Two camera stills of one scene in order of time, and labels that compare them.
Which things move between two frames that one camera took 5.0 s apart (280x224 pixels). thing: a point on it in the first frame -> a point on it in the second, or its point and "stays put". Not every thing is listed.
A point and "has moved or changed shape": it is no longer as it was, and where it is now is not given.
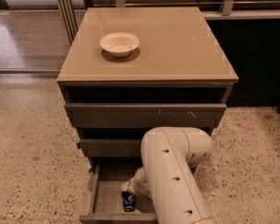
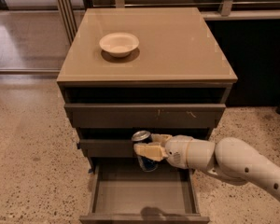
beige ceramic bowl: [119, 44] stays put
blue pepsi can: [128, 205] has moved or changed shape
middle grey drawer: [111, 147] stays put
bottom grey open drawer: [105, 197] stays put
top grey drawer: [141, 116] stays put
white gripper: [135, 185] -> [175, 150]
